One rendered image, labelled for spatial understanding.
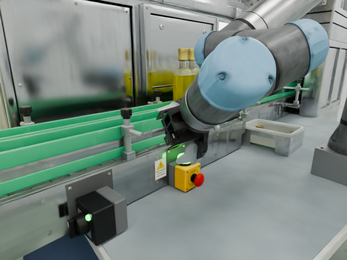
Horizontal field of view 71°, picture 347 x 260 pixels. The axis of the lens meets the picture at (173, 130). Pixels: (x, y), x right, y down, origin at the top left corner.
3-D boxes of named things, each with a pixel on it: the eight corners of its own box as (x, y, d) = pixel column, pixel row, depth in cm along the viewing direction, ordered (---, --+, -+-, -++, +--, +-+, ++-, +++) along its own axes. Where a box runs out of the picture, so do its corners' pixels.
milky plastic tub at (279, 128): (255, 134, 123) (256, 117, 121) (302, 145, 108) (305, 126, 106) (237, 143, 111) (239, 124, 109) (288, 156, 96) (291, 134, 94)
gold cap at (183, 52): (177, 60, 92) (177, 48, 91) (187, 60, 93) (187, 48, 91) (178, 60, 89) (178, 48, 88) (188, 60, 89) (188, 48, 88)
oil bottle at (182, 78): (181, 119, 101) (182, 66, 95) (192, 122, 98) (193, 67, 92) (172, 122, 97) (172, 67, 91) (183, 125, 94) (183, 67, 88)
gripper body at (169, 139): (155, 118, 51) (164, 97, 39) (192, 107, 53) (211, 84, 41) (167, 152, 49) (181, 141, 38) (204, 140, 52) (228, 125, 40)
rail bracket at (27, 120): (34, 148, 70) (27, 102, 66) (43, 155, 65) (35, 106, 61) (18, 152, 67) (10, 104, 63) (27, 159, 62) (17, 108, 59)
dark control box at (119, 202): (109, 215, 60) (107, 184, 58) (128, 230, 55) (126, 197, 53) (77, 231, 55) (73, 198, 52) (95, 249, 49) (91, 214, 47)
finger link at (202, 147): (189, 149, 55) (189, 119, 49) (196, 147, 55) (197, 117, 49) (199, 164, 51) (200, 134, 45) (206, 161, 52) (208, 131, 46)
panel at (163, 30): (248, 81, 161) (252, 26, 152) (252, 81, 159) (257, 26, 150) (142, 95, 99) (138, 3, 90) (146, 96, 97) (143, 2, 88)
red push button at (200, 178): (196, 168, 72) (205, 172, 70) (196, 180, 73) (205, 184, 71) (187, 173, 70) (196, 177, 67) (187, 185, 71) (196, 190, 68)
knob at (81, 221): (80, 226, 53) (65, 233, 51) (78, 208, 52) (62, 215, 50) (91, 236, 50) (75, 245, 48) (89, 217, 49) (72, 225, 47)
